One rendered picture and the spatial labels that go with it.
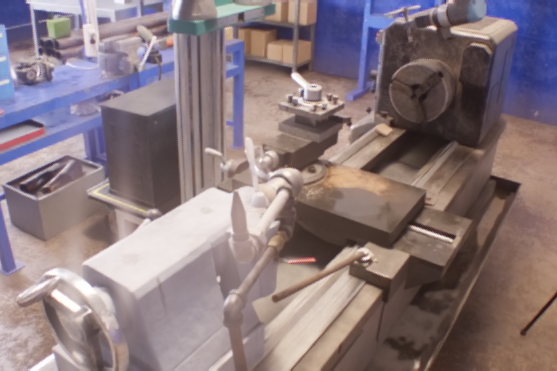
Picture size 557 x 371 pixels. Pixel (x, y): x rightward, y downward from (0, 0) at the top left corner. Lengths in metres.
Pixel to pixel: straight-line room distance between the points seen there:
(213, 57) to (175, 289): 1.88
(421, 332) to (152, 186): 1.51
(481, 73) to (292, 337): 1.43
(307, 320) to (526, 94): 4.70
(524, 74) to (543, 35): 0.43
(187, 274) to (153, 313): 0.10
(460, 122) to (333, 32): 4.06
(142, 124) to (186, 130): 0.22
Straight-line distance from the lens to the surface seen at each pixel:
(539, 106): 5.78
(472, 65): 2.31
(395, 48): 2.45
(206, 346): 1.07
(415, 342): 1.98
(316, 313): 1.36
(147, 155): 2.70
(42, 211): 3.22
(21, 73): 3.17
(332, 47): 6.37
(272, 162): 1.70
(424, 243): 1.61
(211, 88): 2.78
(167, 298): 0.98
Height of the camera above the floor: 1.73
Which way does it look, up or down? 27 degrees down
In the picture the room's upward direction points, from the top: 2 degrees clockwise
